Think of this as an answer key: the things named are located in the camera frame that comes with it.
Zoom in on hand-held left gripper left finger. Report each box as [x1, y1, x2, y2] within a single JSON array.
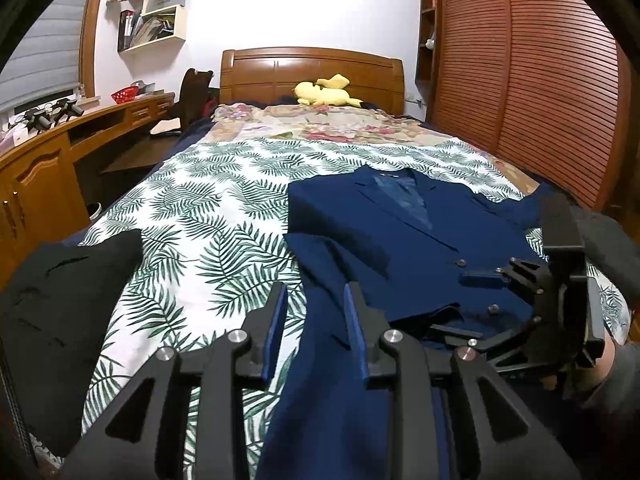
[[60, 282, 290, 480]]

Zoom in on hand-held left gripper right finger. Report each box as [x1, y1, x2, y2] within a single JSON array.
[[342, 282, 583, 480]]

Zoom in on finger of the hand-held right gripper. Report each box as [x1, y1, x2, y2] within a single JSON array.
[[462, 258, 551, 306], [430, 317, 538, 361]]

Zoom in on navy blue suit jacket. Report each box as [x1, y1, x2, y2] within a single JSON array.
[[255, 165, 571, 480]]

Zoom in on person's right forearm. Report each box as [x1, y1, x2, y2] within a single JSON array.
[[582, 342, 640, 416]]

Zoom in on person's right hand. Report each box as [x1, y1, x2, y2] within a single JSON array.
[[572, 345, 618, 401]]

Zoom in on person's dark grey clothing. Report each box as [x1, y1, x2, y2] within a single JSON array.
[[575, 209, 640, 341]]

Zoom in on leaf print bedspread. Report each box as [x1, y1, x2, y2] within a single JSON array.
[[30, 137, 628, 480]]

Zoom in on floral blanket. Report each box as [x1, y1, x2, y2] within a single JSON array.
[[210, 102, 531, 196]]

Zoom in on black garment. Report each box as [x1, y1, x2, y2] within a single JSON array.
[[0, 229, 146, 458]]

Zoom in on wooden slatted wardrobe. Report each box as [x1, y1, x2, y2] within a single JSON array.
[[415, 0, 633, 211]]

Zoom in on yellow plush toy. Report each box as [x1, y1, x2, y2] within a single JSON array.
[[292, 74, 365, 108]]

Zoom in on dark chair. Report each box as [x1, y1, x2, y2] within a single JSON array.
[[172, 67, 216, 131]]

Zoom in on wooden headboard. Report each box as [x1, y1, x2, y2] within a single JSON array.
[[220, 47, 405, 117]]

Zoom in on wooden desk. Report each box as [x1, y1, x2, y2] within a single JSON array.
[[0, 91, 176, 291]]

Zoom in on black hand-held device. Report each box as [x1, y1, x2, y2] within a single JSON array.
[[22, 107, 51, 133], [52, 99, 83, 123]]

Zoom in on grey window blind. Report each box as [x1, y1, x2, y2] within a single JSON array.
[[0, 0, 96, 116]]

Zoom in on white wall shelf with books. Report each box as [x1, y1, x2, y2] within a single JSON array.
[[106, 0, 195, 53]]

